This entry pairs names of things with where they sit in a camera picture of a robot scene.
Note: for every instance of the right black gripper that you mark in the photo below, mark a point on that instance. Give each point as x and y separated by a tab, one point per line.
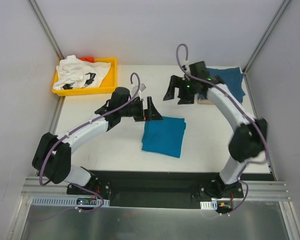
179	88

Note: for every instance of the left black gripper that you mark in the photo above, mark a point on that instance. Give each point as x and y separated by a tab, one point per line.
145	109

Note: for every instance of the teal blue t-shirt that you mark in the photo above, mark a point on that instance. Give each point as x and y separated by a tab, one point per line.
164	136

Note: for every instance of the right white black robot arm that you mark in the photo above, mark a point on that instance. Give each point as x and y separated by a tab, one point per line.
249	133

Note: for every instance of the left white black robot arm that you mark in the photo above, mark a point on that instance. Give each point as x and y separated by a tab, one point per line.
53	156

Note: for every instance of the yellow plastic bin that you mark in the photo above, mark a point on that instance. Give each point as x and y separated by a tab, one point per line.
108	84

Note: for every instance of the folded dark blue t-shirt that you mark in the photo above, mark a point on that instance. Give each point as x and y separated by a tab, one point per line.
233	78

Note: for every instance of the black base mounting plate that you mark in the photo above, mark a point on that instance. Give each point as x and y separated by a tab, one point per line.
168	190

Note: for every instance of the orange garment in bin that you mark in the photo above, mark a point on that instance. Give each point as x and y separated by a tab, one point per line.
89	59

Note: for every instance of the white printed t-shirt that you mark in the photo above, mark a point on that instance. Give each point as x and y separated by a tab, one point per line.
74	73

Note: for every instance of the right slotted cable duct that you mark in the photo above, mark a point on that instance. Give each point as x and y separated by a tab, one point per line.
209	205

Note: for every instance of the slotted cable duct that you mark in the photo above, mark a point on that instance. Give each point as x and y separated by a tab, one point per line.
69	202
209	205

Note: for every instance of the right aluminium frame post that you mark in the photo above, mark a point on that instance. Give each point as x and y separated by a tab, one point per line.
267	33

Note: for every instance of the aluminium frame post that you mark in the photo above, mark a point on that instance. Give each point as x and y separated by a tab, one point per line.
267	33
45	28

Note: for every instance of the aluminium extrusion rail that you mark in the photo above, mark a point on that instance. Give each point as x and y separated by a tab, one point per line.
268	191

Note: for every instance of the left slotted cable duct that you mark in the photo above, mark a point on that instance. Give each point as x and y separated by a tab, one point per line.
69	202

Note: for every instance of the left aluminium frame post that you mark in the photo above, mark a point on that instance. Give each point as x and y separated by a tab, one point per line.
45	28

